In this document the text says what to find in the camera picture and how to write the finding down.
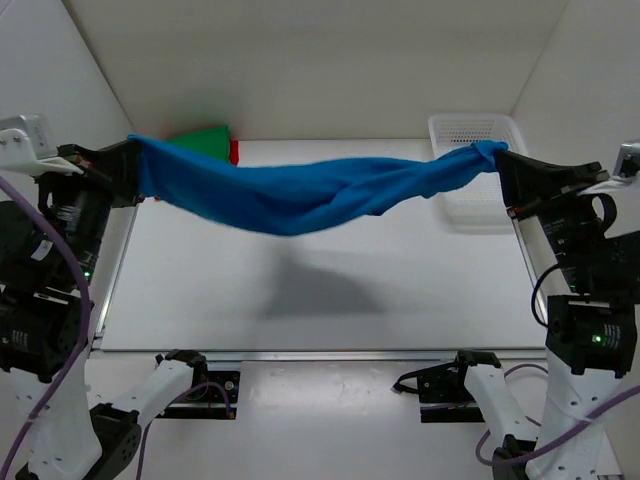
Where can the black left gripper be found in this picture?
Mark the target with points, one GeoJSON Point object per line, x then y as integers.
{"type": "Point", "coordinates": [123, 152]}

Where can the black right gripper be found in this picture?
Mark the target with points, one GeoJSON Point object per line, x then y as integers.
{"type": "Point", "coordinates": [528, 185]}

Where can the blue t shirt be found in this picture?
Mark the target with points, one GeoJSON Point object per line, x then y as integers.
{"type": "Point", "coordinates": [289, 200]}

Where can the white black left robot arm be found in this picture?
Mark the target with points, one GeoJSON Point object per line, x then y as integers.
{"type": "Point", "coordinates": [49, 251]}

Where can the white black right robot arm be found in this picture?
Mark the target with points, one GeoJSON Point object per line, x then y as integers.
{"type": "Point", "coordinates": [585, 294]}

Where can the white perforated plastic basket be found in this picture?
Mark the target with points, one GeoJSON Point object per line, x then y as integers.
{"type": "Point", "coordinates": [478, 200]}

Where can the folded green t shirt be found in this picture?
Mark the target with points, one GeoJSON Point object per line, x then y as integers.
{"type": "Point", "coordinates": [214, 142]}

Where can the folded red t shirt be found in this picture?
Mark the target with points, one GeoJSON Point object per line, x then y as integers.
{"type": "Point", "coordinates": [234, 152]}

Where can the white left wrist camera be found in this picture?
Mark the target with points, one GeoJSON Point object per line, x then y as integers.
{"type": "Point", "coordinates": [27, 148]}

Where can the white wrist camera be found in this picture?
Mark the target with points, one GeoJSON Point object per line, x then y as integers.
{"type": "Point", "coordinates": [625, 175]}
{"type": "Point", "coordinates": [27, 148]}

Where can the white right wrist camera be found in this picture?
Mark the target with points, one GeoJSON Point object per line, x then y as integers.
{"type": "Point", "coordinates": [625, 175]}

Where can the aluminium table rail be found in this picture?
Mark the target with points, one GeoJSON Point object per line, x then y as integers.
{"type": "Point", "coordinates": [397, 355]}

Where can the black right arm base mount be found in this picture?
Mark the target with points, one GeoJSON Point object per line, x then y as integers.
{"type": "Point", "coordinates": [440, 389]}

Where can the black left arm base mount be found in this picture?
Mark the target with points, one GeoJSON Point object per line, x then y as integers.
{"type": "Point", "coordinates": [217, 388]}

